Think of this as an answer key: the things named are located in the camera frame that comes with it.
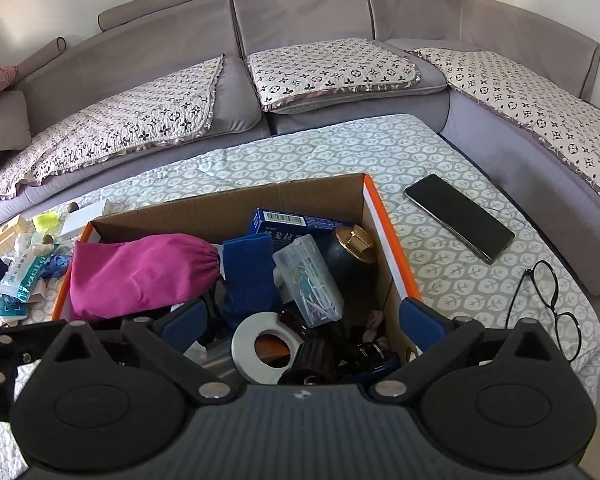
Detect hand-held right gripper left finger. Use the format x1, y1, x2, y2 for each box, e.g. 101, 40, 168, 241
40, 298, 237, 403

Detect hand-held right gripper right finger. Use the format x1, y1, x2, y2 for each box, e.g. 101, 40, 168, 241
370, 296, 563, 403

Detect magenta drawstring pouch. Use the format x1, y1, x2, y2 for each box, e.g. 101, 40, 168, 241
69, 234, 221, 323

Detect blue cloth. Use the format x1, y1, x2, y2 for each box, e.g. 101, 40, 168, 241
222, 234, 283, 328

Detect orange cardboard box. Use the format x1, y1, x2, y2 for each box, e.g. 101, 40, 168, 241
50, 173, 423, 391

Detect clear plastic paper clip box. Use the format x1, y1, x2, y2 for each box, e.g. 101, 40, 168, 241
272, 234, 344, 327

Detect blue carton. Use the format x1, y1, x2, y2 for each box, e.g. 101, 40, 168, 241
248, 208, 353, 253

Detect desktop with patterned cloth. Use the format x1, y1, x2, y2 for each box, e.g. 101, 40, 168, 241
0, 112, 600, 480

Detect green white packet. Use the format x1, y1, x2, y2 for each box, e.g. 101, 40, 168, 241
0, 252, 58, 321

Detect cream box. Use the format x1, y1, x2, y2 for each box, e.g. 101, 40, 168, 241
0, 215, 31, 256

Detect black blue object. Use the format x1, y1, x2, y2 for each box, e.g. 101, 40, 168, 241
340, 342, 401, 381

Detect silver tape roll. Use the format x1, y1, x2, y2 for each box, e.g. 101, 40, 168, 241
231, 312, 306, 385

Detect blue plastic wrapper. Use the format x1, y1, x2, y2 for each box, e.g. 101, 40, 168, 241
40, 254, 73, 279

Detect yellow brush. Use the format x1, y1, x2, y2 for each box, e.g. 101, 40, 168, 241
32, 211, 61, 233

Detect black bottle with gold cap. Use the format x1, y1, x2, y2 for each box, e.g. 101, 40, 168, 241
325, 225, 379, 286

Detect white flat box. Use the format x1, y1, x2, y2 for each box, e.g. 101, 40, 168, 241
55, 200, 111, 241

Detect black smartphone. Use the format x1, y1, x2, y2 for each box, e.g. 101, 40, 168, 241
404, 173, 516, 264

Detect grey sofa cushion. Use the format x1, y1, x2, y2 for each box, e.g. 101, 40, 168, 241
0, 91, 32, 153

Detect patterned sofa seat cover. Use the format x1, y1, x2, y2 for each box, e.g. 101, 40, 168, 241
410, 48, 600, 206
245, 38, 421, 111
0, 54, 226, 211

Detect grey sofa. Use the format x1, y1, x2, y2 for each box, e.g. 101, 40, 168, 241
0, 0, 600, 296

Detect black frame glasses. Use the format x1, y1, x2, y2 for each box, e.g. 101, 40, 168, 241
505, 260, 581, 361

